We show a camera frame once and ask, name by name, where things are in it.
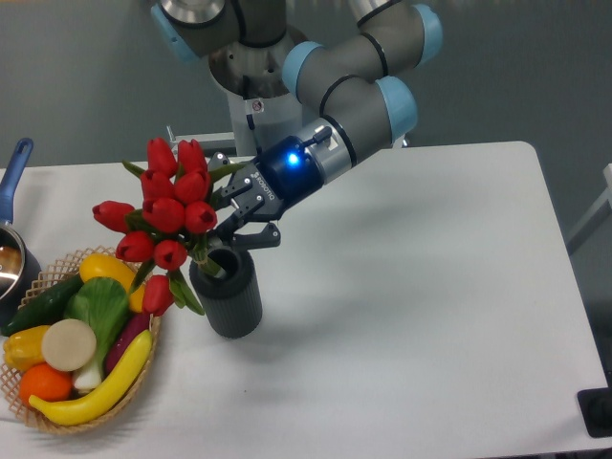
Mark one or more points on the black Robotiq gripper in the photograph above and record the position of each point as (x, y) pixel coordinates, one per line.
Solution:
(263, 189)

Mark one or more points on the red tulip bouquet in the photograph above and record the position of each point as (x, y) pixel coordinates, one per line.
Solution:
(174, 224)

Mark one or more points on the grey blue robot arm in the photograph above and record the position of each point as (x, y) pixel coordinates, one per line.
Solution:
(351, 94)

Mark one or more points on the dark grey ribbed vase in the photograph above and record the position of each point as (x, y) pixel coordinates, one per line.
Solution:
(232, 303)

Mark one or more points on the yellow squash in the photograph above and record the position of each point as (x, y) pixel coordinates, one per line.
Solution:
(104, 265)

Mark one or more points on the purple eggplant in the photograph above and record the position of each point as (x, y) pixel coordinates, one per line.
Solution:
(134, 325)

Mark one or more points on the green bok choy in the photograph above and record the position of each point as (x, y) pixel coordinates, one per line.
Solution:
(103, 304)

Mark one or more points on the woven wicker basket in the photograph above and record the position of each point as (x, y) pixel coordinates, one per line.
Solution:
(62, 269)

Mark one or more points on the green cucumber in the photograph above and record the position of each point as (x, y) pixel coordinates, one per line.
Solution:
(44, 309)

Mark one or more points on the beige round disc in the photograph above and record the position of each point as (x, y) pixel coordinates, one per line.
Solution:
(68, 345)

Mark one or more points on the yellow bell pepper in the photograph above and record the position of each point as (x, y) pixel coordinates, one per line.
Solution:
(23, 350)

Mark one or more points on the orange fruit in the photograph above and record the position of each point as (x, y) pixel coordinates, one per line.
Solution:
(46, 383)

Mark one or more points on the yellow banana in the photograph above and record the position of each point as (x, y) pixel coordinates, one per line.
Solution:
(100, 389)

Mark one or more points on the black device at table edge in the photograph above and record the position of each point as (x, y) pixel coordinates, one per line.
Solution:
(595, 407)

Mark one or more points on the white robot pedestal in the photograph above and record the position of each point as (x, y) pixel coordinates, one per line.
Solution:
(245, 61)

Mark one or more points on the blue handled saucepan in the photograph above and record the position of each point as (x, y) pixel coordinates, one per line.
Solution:
(19, 268)

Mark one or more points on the white frame at right edge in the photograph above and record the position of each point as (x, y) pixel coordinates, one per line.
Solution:
(592, 218)

